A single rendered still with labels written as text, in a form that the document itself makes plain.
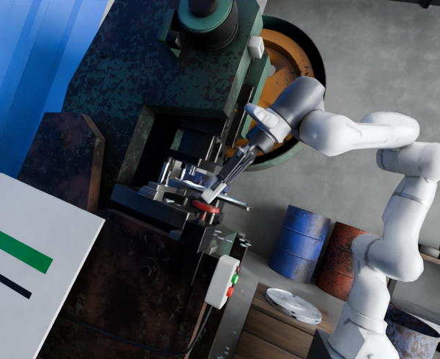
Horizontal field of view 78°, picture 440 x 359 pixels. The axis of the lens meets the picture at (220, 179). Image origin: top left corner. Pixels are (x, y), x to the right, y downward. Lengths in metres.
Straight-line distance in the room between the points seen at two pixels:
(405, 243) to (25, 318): 1.17
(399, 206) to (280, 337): 0.79
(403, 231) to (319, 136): 0.46
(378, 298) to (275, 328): 0.56
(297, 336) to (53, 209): 1.13
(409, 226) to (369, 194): 3.44
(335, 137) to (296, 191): 3.68
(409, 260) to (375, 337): 0.27
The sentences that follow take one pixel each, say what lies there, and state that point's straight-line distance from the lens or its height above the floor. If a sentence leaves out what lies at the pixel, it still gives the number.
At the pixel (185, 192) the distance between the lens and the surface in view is 1.05.
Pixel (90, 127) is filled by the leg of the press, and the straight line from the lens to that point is 1.08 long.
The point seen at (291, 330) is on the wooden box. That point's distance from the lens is 1.44.
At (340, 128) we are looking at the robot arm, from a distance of 0.70.
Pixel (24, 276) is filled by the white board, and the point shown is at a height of 0.33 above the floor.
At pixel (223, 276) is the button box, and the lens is 0.81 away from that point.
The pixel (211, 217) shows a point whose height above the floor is 0.69.
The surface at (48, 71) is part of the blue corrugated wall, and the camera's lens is 2.00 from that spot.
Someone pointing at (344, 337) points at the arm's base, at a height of 0.50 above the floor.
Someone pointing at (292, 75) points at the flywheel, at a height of 1.49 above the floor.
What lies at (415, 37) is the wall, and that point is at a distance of 5.31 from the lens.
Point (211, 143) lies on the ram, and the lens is 1.05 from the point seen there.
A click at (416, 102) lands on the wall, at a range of 4.90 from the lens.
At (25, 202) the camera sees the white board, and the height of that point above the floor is 0.53.
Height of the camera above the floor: 0.82
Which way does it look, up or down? 1 degrees up
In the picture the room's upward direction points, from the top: 19 degrees clockwise
